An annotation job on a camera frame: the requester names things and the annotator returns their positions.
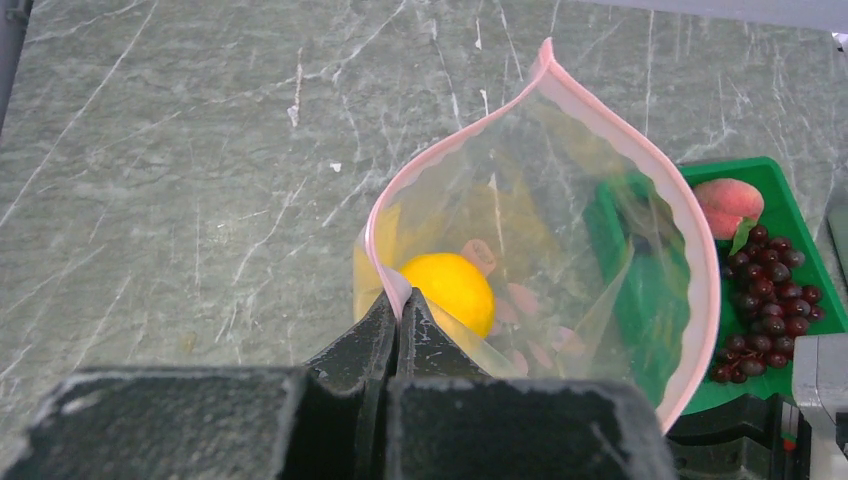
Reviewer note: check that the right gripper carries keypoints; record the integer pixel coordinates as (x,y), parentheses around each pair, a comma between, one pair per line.
(745,438)

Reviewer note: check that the green plastic tray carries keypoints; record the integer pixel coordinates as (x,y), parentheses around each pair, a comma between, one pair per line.
(782,218)

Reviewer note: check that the pink peach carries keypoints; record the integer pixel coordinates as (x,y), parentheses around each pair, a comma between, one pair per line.
(726,202)

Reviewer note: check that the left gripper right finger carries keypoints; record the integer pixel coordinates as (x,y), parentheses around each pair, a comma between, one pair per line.
(428,361)

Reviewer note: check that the dark purple grapes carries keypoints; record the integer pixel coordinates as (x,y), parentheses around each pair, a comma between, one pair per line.
(772,308)

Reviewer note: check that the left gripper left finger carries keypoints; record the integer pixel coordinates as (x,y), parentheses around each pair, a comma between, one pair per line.
(344,411)

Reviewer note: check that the yellow lemon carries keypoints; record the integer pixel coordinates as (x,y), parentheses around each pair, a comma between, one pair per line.
(456,286)

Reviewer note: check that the clear zip top bag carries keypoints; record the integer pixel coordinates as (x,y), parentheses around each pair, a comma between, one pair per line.
(509,192)

